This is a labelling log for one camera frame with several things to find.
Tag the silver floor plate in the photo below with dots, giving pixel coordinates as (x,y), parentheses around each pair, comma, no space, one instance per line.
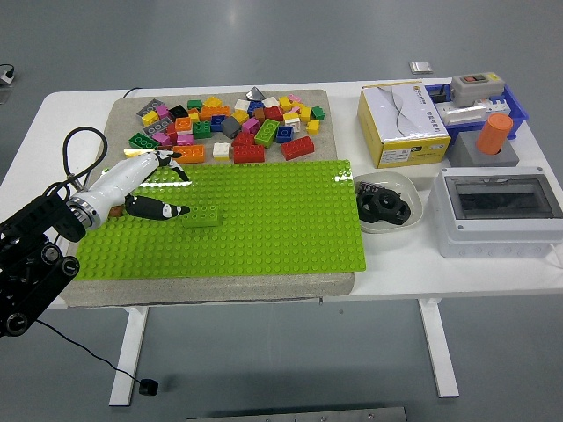
(420,67)

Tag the lime green toy brick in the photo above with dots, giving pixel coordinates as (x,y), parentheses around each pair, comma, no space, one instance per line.
(267,133)
(200,216)

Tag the red small toy brick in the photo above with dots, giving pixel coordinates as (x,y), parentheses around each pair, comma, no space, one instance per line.
(171,133)
(273,113)
(243,139)

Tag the yellow small toy brick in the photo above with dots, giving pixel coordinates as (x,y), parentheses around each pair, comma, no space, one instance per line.
(285,103)
(193,117)
(304,113)
(312,126)
(150,118)
(240,116)

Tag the red long toy brick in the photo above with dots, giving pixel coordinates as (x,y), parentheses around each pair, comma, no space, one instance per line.
(297,148)
(248,154)

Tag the white small toy brick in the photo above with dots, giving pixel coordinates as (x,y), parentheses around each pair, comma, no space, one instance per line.
(291,121)
(241,105)
(270,102)

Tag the white floor power socket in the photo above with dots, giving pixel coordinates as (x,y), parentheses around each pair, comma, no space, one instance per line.
(6,75)

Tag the blue small toy brick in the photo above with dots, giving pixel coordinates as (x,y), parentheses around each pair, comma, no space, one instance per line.
(217,123)
(284,134)
(255,107)

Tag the orange cylinder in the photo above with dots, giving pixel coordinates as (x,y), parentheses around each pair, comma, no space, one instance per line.
(493,134)

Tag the green small toy brick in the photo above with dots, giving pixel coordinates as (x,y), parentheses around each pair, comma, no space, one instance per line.
(194,104)

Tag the magenta small toy brick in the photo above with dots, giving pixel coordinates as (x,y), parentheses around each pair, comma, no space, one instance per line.
(250,125)

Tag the dark green small brick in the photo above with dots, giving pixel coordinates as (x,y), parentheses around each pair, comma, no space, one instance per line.
(317,112)

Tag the white and yellow brick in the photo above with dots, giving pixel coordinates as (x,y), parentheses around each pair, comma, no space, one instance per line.
(221,150)

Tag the black hex nut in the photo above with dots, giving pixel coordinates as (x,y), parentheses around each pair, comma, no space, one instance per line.
(389,201)
(399,216)
(368,211)

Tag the white bowl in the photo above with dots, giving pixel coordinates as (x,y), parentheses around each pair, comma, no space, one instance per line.
(409,189)

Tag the orange long toy brick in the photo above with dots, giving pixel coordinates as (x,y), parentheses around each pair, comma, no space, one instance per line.
(191,154)
(214,112)

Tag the dark grey toy brick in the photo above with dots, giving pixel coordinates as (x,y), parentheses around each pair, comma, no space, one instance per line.
(230,126)

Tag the white table leg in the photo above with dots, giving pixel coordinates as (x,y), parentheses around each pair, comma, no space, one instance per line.
(437,347)
(127,351)

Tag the pink small toy brick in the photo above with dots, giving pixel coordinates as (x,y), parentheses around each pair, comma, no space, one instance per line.
(184,140)
(294,97)
(163,110)
(161,138)

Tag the green square toy brick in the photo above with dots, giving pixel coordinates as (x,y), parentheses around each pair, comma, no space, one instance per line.
(202,129)

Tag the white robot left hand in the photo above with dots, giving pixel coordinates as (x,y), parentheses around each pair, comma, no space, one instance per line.
(123,178)

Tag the yellow and white carton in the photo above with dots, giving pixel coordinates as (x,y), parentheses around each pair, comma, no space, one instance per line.
(400,123)

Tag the yellow rounded toy brick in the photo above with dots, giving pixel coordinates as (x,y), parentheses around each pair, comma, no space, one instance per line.
(136,153)

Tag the orange small toy brick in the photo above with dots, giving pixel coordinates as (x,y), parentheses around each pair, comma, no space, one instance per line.
(183,124)

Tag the grey long toy brick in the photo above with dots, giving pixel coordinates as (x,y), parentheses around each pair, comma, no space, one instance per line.
(149,107)
(157,126)

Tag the green studded baseplate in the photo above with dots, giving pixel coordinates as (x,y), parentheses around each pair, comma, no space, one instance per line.
(264,228)

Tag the black plug adapter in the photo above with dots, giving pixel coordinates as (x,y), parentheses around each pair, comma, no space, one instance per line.
(437,94)

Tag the grey-brown table mat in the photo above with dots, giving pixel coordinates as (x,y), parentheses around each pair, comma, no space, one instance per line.
(206,290)

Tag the white circuit breaker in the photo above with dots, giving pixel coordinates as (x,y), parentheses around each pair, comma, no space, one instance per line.
(462,115)

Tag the blue plastic bin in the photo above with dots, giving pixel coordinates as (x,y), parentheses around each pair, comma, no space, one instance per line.
(519,110)

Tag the shiny black sloped brick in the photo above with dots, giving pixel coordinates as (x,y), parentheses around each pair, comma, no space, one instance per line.
(254,93)

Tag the white distribution box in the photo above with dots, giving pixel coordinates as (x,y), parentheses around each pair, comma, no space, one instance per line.
(497,233)

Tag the dark green long brick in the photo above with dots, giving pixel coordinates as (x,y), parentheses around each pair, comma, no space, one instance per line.
(143,141)

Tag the grey square block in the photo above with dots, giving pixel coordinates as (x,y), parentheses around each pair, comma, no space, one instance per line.
(466,154)

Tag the brown narrow toy brick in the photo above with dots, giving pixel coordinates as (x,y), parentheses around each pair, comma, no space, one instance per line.
(259,114)

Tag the grey push-button switch box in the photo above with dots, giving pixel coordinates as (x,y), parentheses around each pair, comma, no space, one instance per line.
(477,90)

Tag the black toy brick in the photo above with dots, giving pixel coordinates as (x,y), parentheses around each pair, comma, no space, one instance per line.
(178,112)

